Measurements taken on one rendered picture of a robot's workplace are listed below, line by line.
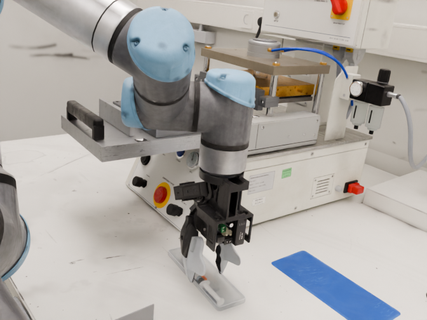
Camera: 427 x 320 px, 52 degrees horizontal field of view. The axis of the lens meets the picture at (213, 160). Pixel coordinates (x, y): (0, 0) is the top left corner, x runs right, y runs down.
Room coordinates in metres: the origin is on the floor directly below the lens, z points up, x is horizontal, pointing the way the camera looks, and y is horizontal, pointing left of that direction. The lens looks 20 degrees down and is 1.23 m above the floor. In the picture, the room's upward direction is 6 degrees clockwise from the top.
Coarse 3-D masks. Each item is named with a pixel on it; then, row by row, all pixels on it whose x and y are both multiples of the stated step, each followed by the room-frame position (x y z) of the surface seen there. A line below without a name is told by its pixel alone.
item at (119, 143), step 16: (96, 112) 0.94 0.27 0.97; (112, 112) 0.85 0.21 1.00; (64, 128) 0.88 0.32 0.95; (80, 128) 0.81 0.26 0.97; (112, 128) 0.83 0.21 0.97; (128, 128) 0.80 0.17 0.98; (96, 144) 0.74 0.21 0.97; (112, 144) 0.74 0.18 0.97; (128, 144) 0.75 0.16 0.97; (144, 144) 0.77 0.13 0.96; (160, 144) 0.79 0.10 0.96; (176, 144) 0.82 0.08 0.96; (192, 144) 0.84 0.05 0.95; (112, 160) 0.73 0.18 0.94
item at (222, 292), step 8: (176, 248) 0.73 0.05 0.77; (176, 256) 0.71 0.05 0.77; (208, 264) 0.69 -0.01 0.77; (208, 272) 0.66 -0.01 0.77; (216, 272) 0.67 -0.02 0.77; (200, 280) 0.64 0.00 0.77; (208, 280) 0.64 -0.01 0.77; (216, 280) 0.64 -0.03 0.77; (224, 280) 0.65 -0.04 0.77; (208, 288) 0.62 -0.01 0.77; (216, 288) 0.62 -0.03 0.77; (224, 288) 0.62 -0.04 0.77; (232, 288) 0.62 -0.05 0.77; (216, 296) 0.60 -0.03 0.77; (224, 296) 0.60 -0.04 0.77; (232, 296) 0.60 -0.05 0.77; (240, 296) 0.61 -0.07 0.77; (224, 304) 0.58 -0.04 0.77
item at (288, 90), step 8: (248, 72) 1.14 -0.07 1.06; (256, 72) 1.07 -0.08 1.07; (256, 80) 1.04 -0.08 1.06; (264, 80) 1.05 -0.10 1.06; (280, 80) 1.07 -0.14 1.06; (288, 80) 1.08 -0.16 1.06; (296, 80) 1.09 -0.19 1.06; (264, 88) 0.96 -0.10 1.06; (280, 88) 0.99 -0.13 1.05; (288, 88) 1.01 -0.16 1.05; (296, 88) 1.02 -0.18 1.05; (304, 88) 1.04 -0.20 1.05; (312, 88) 1.05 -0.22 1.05; (280, 96) 0.99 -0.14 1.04; (288, 96) 1.01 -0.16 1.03; (296, 96) 1.03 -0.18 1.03; (304, 96) 1.05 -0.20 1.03
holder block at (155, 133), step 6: (114, 102) 0.95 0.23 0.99; (120, 102) 0.95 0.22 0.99; (150, 132) 0.82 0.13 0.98; (156, 132) 0.80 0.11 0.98; (162, 132) 0.81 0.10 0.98; (168, 132) 0.82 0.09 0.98; (174, 132) 0.82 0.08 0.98; (180, 132) 0.83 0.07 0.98; (186, 132) 0.84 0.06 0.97; (192, 132) 0.85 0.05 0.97; (198, 132) 0.86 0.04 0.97
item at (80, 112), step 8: (72, 104) 0.84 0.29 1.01; (80, 104) 0.85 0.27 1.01; (72, 112) 0.84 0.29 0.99; (80, 112) 0.80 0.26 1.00; (88, 112) 0.79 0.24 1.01; (80, 120) 0.80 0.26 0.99; (88, 120) 0.77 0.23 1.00; (96, 120) 0.75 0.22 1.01; (96, 128) 0.75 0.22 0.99; (96, 136) 0.75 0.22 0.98
